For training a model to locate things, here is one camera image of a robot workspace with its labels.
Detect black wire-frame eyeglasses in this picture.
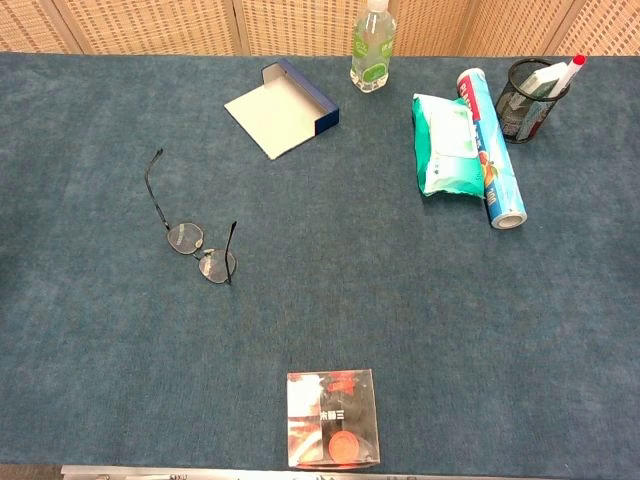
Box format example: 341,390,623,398
144,147,238,286

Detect blue felt table cloth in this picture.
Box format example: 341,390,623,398
0,52,640,474

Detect open blue white cardboard box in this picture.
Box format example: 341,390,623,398
223,58,341,161

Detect green wet wipes pack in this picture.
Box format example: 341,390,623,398
411,92,487,200

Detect clear box with red contents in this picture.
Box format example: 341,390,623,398
286,368,382,470

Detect blue plastic wrap roll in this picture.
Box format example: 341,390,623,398
455,68,529,230

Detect clear bottle with green label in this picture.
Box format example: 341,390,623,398
349,0,398,94

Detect black mesh pen holder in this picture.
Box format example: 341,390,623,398
494,58,572,145

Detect green white small carton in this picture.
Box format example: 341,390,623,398
519,64,566,97

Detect woven rattan folding screen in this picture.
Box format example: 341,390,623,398
0,0,640,57

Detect white bottle with red cap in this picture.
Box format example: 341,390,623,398
542,53,589,99

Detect silver metal table rail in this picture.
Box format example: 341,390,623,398
60,464,640,480

